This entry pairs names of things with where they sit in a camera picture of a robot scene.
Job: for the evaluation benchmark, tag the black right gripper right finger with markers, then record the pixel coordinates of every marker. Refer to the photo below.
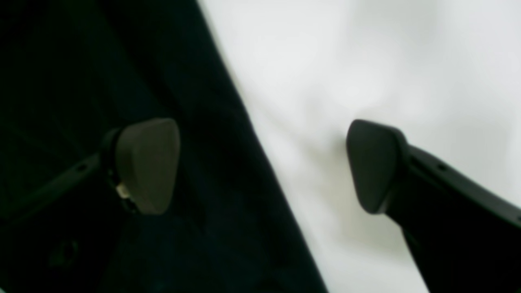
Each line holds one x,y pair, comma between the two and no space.
463,238

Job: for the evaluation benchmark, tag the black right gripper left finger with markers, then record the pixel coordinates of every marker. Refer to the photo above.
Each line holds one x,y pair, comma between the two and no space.
139,163

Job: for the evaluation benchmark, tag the black t-shirt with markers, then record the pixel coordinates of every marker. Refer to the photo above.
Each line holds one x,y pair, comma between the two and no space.
71,71

